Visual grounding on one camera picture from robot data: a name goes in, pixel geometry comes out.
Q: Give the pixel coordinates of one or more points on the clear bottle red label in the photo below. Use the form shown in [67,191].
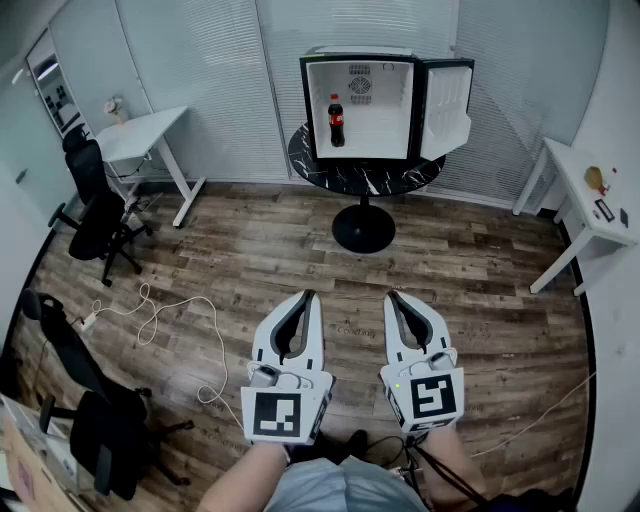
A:
[603,190]

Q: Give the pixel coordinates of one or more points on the round black marble table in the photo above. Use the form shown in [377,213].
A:
[360,180]

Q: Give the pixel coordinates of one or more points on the person's right forearm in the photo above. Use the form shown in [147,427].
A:
[465,450]

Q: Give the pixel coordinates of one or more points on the white fridge interior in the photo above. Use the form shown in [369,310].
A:
[380,130]

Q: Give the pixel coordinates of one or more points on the black office chair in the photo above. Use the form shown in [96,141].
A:
[92,200]
[100,430]

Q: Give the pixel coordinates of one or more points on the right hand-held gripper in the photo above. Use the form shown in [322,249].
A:
[430,400]

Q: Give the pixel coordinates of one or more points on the person's left forearm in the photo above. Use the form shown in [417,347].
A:
[240,480]

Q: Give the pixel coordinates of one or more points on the person's grey shirt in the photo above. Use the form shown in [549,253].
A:
[340,490]

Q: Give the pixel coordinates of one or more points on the dark cola bottle red cap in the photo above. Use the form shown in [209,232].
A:
[336,125]

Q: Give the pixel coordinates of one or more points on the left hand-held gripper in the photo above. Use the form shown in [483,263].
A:
[280,415]

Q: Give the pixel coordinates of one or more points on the person's black right shoe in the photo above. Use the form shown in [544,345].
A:
[357,442]

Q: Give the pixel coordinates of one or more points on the pink flower vase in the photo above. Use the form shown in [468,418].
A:
[116,107]

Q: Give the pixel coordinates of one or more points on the white power strip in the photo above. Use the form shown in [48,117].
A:
[88,323]

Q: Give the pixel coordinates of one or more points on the framed glass panel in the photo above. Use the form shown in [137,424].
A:
[52,85]

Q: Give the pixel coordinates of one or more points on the black framed card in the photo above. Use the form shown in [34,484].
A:
[604,210]

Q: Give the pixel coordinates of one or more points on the black phone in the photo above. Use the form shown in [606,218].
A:
[624,217]

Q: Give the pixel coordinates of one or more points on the white desk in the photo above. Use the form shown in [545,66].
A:
[580,190]
[140,132]

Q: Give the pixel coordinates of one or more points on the yellow round fruit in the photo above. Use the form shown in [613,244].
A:
[594,177]

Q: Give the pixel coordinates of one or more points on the cardboard box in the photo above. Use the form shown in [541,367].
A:
[20,470]

